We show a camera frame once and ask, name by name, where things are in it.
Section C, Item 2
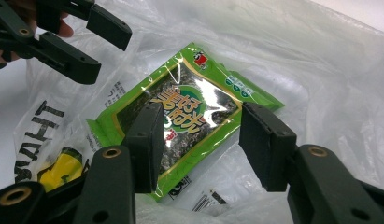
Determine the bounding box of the translucent white plastic bag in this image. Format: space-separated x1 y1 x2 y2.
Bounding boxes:
11 0 384 224

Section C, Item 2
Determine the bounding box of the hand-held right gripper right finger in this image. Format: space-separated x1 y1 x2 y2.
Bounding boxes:
238 101 384 224

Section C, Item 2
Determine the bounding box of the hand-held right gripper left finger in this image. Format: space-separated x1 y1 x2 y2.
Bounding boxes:
72 102 166 224

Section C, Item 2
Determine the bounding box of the green snack packet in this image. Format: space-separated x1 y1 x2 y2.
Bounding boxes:
86 41 286 203

